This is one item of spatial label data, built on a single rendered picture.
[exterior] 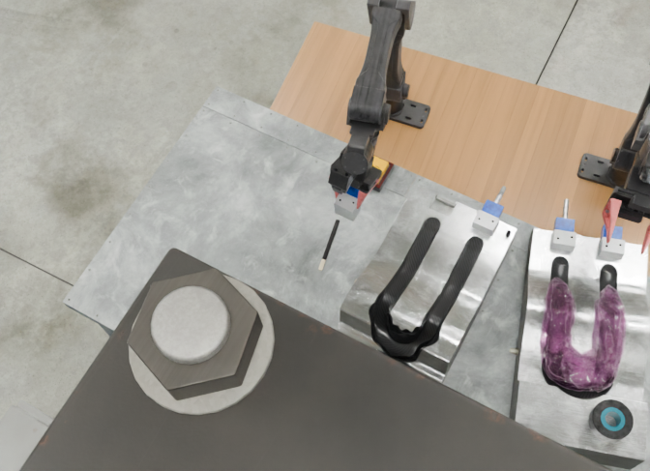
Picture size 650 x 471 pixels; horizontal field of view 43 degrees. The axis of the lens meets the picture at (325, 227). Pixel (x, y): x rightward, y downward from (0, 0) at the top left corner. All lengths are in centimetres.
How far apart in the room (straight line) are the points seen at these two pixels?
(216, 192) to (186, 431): 149
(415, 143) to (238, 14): 151
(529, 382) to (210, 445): 123
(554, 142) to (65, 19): 219
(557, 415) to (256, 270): 76
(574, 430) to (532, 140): 76
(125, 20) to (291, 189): 166
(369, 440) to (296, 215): 145
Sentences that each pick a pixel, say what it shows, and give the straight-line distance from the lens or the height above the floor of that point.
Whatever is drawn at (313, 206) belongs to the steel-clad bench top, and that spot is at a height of 80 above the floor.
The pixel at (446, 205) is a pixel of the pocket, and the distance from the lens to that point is 198.
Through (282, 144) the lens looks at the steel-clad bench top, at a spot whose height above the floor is 80.
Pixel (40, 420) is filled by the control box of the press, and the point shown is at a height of 147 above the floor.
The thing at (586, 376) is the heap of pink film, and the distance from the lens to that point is 184.
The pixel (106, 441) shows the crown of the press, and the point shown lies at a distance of 66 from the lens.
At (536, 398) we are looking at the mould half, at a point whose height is 91.
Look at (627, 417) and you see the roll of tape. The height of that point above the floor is 95.
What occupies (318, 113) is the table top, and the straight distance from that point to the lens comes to 219.
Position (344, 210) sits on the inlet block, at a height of 95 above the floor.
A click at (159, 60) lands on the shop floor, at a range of 340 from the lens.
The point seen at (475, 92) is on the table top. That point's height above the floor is 80.
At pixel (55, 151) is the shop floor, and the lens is 329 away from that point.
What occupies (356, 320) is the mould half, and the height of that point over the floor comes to 91.
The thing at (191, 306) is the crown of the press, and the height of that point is 205.
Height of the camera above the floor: 262
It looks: 64 degrees down
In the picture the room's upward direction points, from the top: 8 degrees counter-clockwise
